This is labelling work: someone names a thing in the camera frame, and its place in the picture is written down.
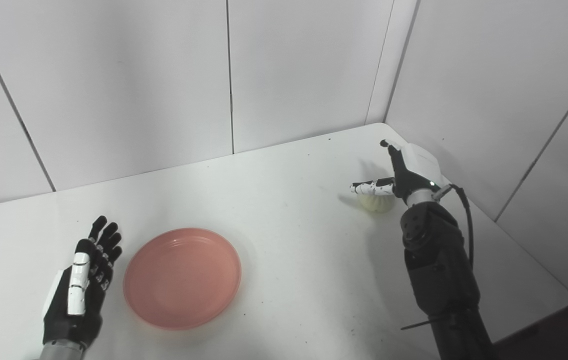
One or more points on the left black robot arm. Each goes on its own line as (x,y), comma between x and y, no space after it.
(59,351)

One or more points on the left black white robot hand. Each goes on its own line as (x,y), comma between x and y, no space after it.
(79,300)

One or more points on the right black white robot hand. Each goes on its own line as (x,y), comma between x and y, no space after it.
(409,172)

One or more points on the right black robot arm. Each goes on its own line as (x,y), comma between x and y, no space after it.
(439,270)

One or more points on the cream steamed bun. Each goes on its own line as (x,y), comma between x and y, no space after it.
(375,202)

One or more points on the pink round plate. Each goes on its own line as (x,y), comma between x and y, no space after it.
(182,278)

